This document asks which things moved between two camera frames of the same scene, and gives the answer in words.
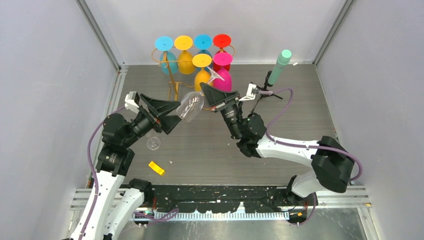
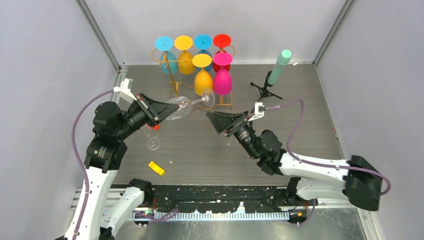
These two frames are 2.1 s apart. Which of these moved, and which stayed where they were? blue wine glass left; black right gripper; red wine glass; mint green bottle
Moved: black right gripper
Stayed: mint green bottle; red wine glass; blue wine glass left
